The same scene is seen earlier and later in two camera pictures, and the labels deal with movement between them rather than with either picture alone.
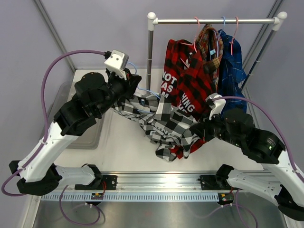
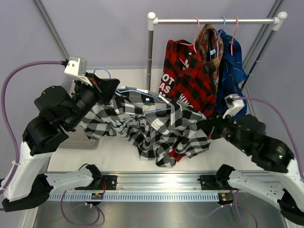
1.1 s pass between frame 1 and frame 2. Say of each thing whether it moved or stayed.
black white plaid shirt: moved
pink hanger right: stayed
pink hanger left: stayed
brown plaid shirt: stayed
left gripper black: moved
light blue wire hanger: moved
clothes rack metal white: stayed
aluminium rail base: stayed
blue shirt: stayed
